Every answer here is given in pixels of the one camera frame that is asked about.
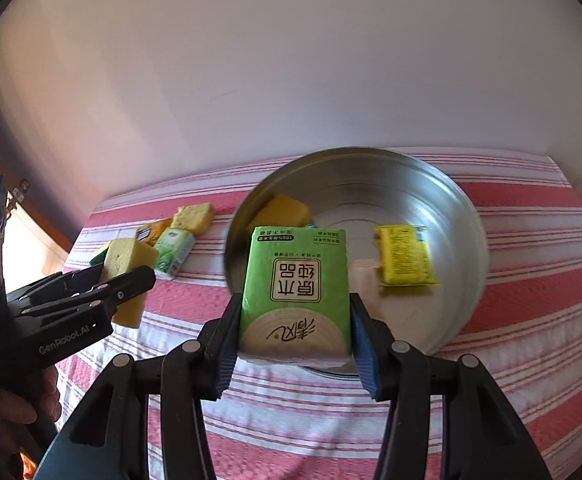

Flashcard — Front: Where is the plain yellow sponge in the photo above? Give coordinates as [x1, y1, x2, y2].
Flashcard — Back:
[247, 195, 315, 241]

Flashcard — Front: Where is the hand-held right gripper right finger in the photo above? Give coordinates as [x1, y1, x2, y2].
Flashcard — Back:
[349, 291, 554, 480]

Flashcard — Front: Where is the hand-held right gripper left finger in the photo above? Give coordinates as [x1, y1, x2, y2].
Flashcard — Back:
[35, 294, 242, 480]

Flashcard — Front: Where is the yellow snack packet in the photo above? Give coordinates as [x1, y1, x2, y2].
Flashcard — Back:
[374, 223, 442, 288]

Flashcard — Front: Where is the person's left hand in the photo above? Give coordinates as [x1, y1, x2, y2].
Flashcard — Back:
[0, 362, 64, 461]

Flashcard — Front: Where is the green tissue pack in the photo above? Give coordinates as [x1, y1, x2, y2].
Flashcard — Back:
[237, 225, 354, 368]
[153, 227, 196, 281]

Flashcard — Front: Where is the wooden door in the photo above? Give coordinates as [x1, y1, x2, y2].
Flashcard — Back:
[0, 125, 77, 286]

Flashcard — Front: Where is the orange snack packet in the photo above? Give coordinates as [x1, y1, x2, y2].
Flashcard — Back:
[135, 218, 174, 245]

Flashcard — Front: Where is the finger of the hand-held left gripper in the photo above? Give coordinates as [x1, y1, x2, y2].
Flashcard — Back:
[5, 266, 104, 311]
[18, 266, 157, 318]

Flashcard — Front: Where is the yellow sponge with holes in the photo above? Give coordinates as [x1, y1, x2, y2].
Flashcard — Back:
[172, 202, 216, 237]

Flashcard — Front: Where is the yellow sponge with green scrub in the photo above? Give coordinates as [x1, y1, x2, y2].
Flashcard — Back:
[90, 238, 160, 330]

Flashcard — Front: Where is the round metal tin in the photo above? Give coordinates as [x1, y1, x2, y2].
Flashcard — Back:
[223, 146, 489, 376]

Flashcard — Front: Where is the red white striped tablecloth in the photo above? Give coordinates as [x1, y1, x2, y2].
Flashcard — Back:
[54, 147, 582, 480]

